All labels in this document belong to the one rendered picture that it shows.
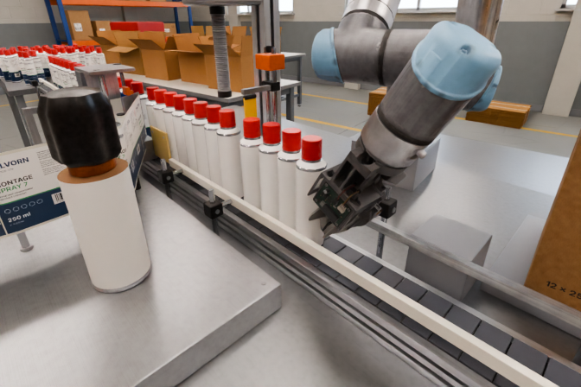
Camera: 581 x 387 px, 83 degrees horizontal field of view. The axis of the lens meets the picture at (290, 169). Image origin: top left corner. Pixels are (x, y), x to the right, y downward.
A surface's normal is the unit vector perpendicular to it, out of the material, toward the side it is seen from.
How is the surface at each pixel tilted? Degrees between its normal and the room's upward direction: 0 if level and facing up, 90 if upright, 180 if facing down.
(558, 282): 90
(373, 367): 0
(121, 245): 90
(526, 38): 90
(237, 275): 0
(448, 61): 93
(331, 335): 0
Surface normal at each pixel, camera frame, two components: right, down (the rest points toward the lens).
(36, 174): 0.75, 0.27
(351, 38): -0.37, -0.34
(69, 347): 0.00, -0.91
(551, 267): -0.66, 0.31
